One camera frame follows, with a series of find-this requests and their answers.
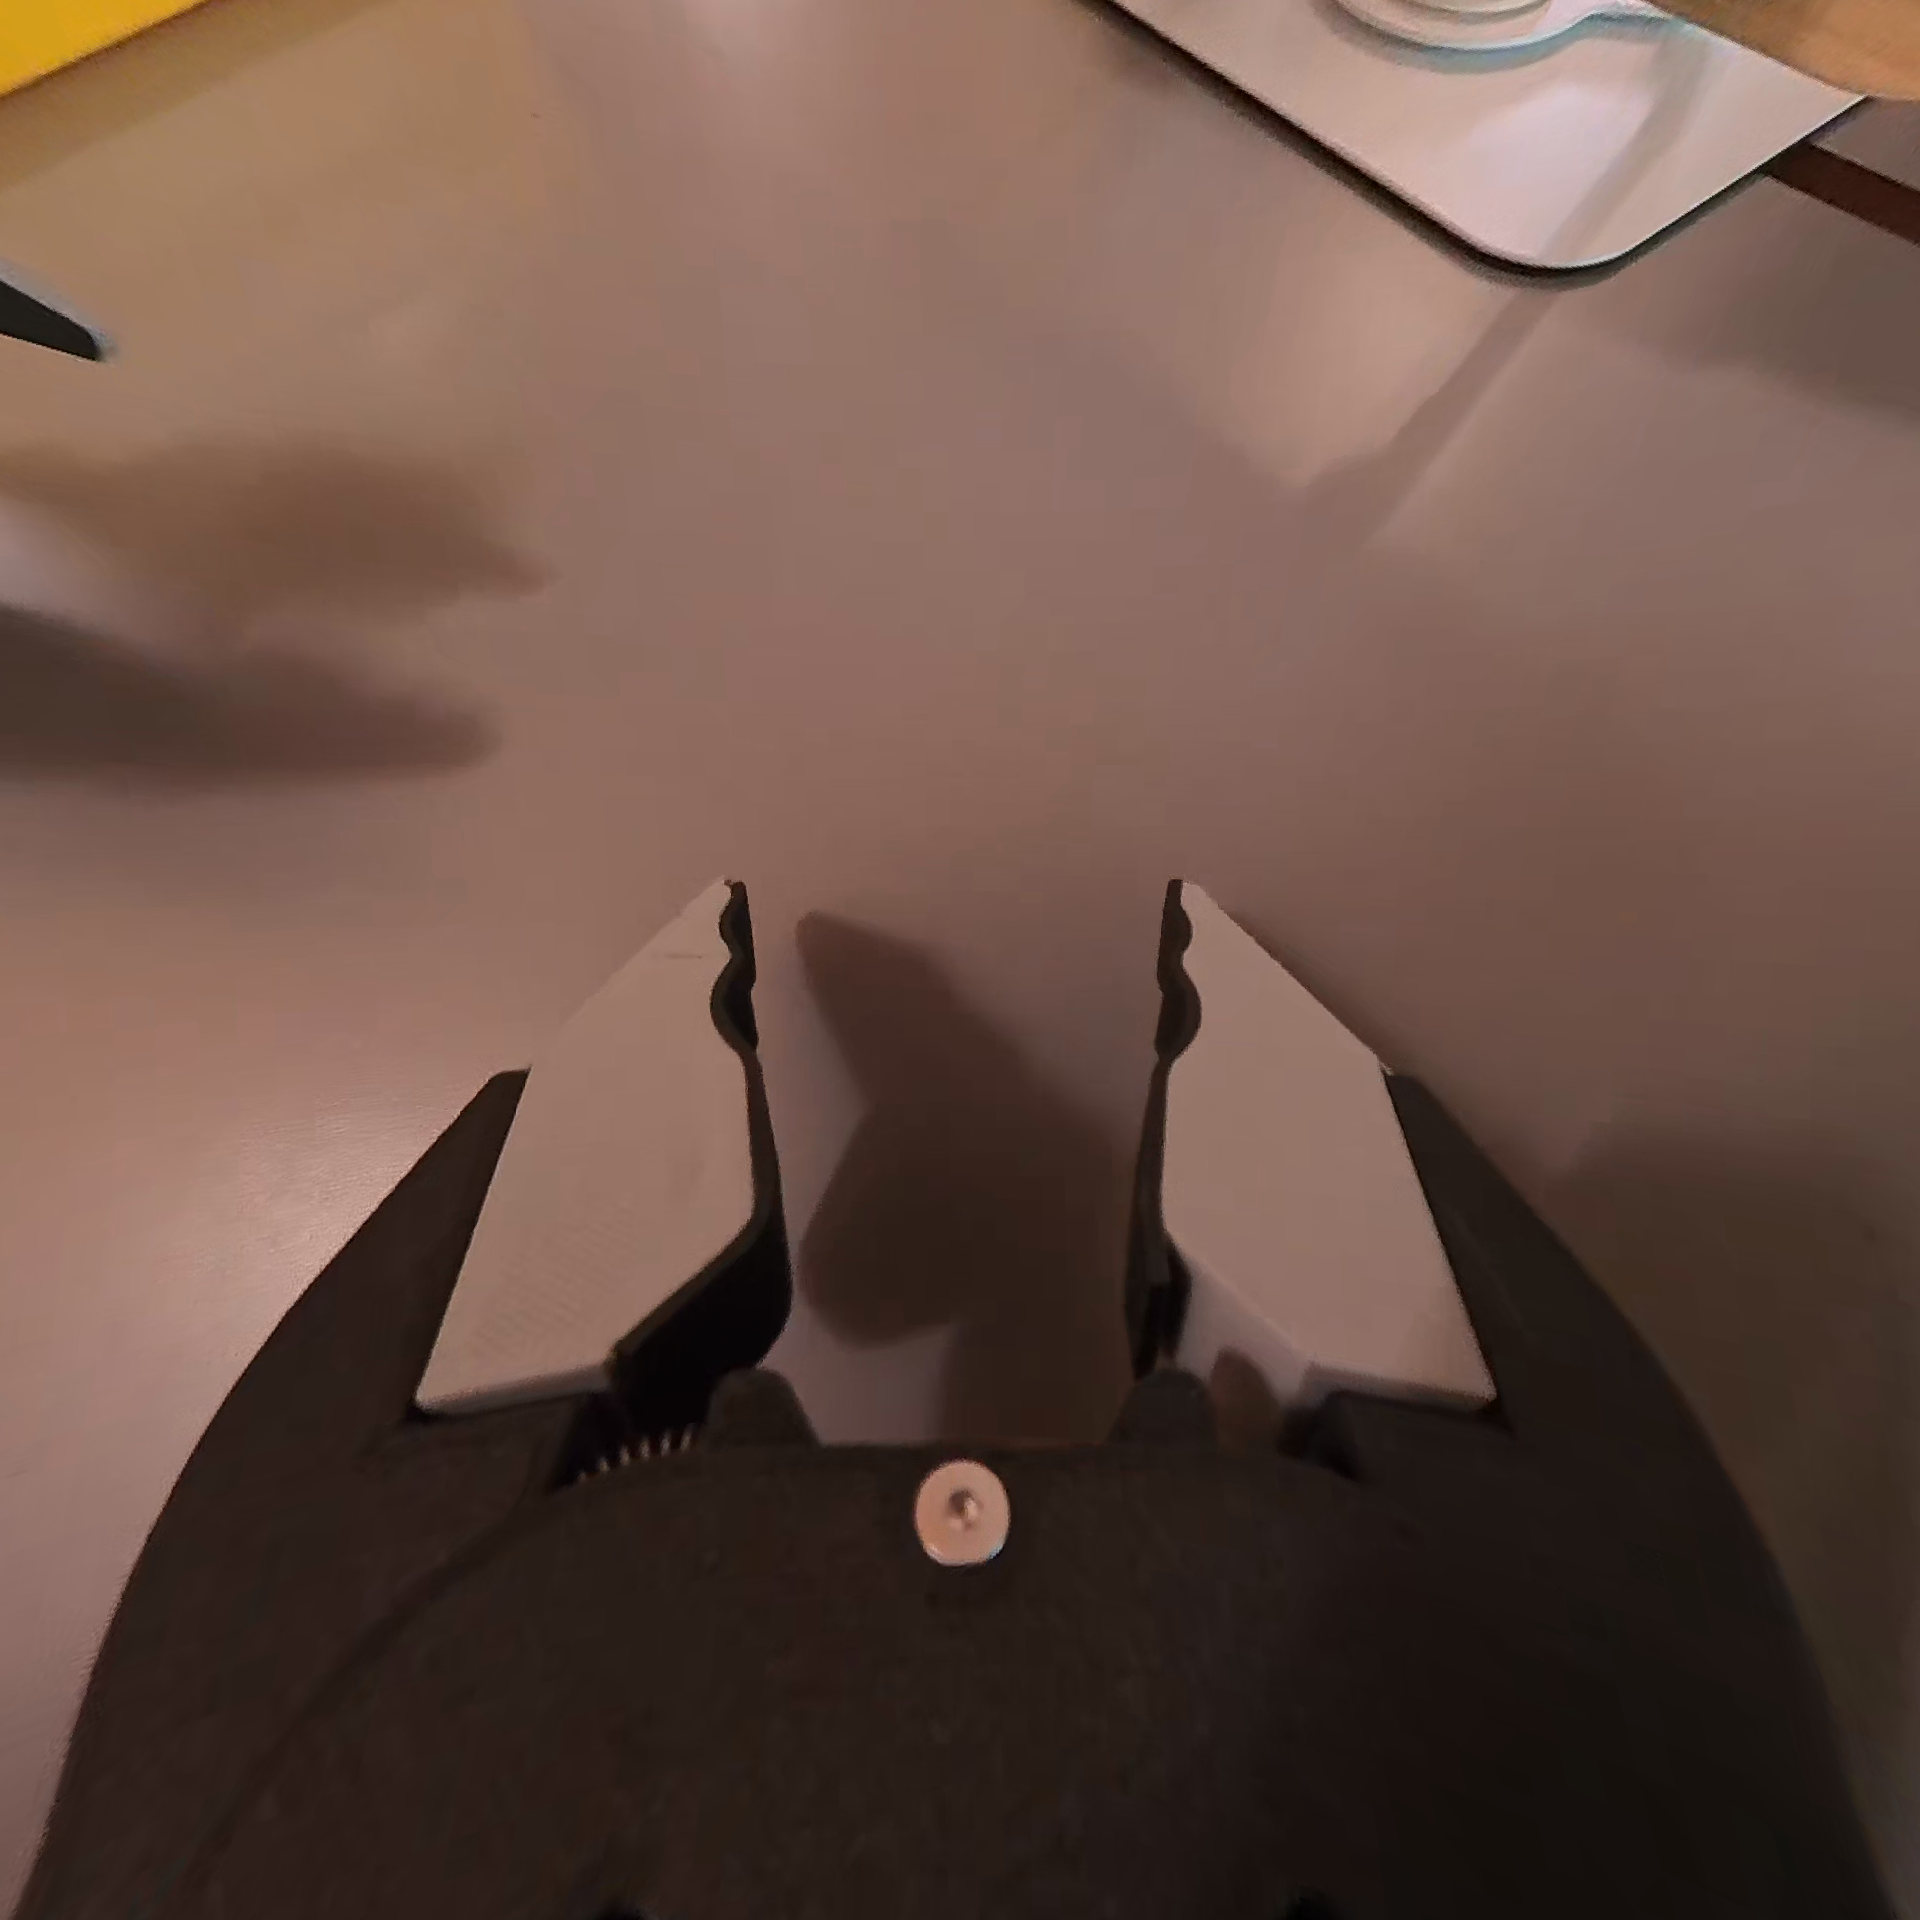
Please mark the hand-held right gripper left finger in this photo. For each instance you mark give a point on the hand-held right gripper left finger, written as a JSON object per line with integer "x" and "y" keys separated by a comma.
{"x": 600, "y": 1200}

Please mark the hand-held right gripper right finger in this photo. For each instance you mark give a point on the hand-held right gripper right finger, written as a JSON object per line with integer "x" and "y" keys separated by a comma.
{"x": 1306, "y": 1200}

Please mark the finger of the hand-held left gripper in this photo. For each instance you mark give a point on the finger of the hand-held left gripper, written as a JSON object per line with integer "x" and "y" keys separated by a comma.
{"x": 52, "y": 318}

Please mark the yellow box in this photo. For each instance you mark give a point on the yellow box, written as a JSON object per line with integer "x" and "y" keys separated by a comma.
{"x": 75, "y": 38}

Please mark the white and wooden document stand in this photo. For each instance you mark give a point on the white and wooden document stand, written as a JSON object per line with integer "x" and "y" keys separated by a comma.
{"x": 1499, "y": 148}

